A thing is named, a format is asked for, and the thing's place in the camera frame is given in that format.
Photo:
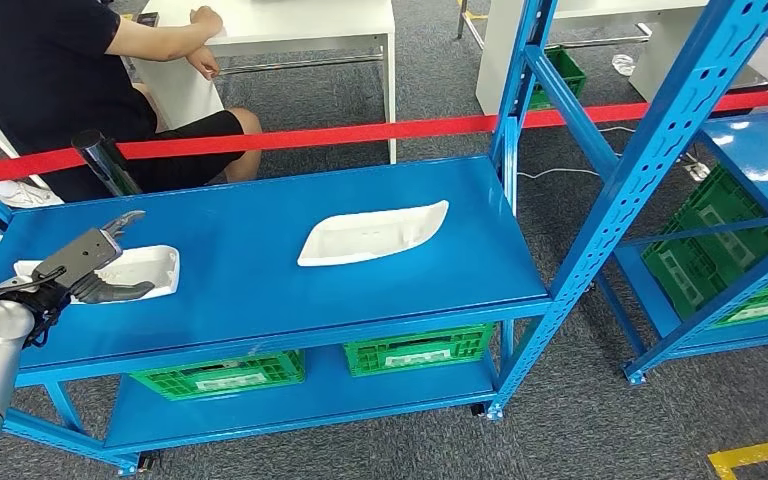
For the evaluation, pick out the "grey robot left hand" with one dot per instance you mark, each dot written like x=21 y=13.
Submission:
x=112 y=291

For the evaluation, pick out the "wide white plastic shell part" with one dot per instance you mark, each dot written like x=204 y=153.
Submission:
x=139 y=272

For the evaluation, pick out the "blue metal shelf rack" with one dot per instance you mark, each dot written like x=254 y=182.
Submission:
x=258 y=232
x=755 y=152

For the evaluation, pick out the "long white plastic shell part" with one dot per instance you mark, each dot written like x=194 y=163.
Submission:
x=371 y=235

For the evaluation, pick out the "red barrier tape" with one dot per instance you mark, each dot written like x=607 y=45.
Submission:
x=357 y=134

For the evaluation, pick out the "white table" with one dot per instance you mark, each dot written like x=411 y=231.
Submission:
x=622 y=6
x=291 y=20

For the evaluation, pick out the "crumpled clear plastic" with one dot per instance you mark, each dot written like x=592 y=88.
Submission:
x=622 y=64

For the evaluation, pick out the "white power strip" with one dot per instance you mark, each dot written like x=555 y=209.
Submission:
x=696 y=170

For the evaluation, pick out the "yellow floor tape square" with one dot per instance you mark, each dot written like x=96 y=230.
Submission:
x=755 y=454

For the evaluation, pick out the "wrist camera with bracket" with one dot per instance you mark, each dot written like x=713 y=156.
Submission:
x=76 y=260

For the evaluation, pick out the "dark barrier post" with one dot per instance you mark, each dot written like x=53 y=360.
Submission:
x=102 y=162

